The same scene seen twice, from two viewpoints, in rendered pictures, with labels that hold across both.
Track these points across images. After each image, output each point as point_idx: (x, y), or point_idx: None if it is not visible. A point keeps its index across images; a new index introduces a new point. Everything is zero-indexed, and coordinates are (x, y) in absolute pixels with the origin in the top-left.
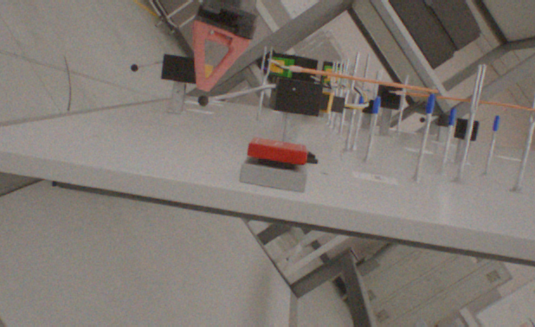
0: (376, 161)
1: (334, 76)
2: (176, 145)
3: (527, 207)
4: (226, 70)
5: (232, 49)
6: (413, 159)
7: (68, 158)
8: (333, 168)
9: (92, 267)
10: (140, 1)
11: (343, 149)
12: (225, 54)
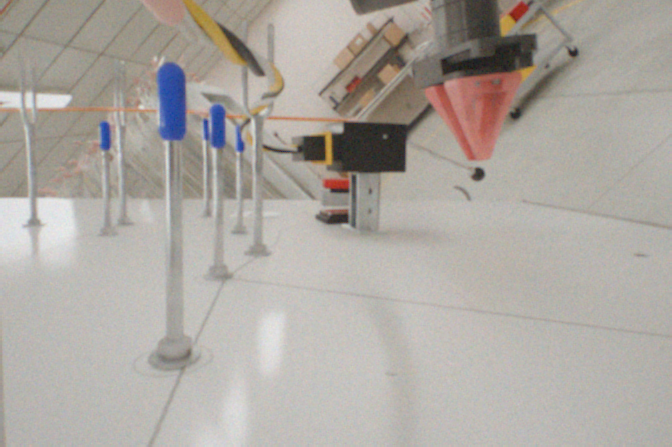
0: (208, 242)
1: (314, 120)
2: (455, 215)
3: (112, 211)
4: (450, 130)
5: (450, 102)
6: (19, 281)
7: (448, 201)
8: (297, 218)
9: None
10: None
11: (265, 245)
12: (472, 106)
